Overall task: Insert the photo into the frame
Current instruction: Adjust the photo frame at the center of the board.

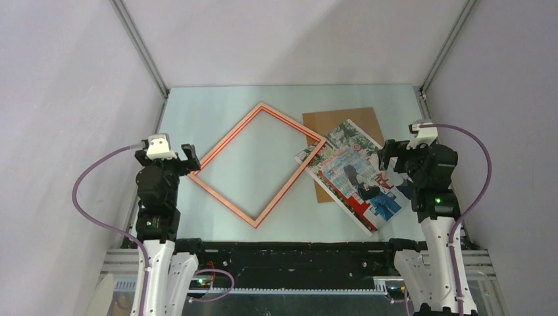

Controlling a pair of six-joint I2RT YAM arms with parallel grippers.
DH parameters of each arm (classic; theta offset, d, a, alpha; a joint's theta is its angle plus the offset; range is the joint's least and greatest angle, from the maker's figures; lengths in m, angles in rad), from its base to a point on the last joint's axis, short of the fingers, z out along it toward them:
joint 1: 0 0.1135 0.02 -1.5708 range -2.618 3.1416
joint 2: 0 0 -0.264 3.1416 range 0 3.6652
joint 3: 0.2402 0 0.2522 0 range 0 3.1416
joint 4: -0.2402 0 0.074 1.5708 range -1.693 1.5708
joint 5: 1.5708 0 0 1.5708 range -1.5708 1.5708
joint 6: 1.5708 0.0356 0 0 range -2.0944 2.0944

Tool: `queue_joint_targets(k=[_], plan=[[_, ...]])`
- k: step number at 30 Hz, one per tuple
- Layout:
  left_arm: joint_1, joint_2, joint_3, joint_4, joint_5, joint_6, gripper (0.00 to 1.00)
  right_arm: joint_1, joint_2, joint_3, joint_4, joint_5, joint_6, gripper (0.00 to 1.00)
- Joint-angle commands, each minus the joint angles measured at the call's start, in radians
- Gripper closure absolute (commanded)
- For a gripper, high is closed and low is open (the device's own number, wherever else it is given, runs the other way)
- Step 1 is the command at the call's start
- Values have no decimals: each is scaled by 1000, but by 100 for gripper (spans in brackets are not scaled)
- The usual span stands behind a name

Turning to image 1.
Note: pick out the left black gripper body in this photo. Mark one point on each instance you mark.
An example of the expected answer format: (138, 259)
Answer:
(176, 166)

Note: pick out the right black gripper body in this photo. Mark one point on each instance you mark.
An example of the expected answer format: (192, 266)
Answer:
(412, 158)

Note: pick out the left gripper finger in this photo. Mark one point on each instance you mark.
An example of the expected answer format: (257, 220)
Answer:
(141, 157)
(192, 162)

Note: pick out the colourful printed photo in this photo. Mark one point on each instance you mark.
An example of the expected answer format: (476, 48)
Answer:
(347, 169)

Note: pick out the orange wooden picture frame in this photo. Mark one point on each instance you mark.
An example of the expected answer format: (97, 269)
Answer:
(260, 107)

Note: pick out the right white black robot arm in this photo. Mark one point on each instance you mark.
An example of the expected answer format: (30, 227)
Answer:
(441, 289)

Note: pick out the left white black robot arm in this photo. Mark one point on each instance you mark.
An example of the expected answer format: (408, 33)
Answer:
(164, 275)

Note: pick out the brown cardboard backing board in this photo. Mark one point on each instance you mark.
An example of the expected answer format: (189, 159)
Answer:
(365, 118)

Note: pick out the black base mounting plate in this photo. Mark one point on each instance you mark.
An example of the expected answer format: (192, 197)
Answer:
(300, 265)

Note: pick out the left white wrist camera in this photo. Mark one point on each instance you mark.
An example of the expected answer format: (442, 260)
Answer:
(159, 147)

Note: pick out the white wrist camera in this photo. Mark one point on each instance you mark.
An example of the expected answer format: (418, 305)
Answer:
(159, 147)
(424, 131)

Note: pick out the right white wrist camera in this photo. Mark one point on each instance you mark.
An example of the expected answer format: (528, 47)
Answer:
(424, 131)

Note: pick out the aluminium front rail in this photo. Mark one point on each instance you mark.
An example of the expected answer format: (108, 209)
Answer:
(123, 264)

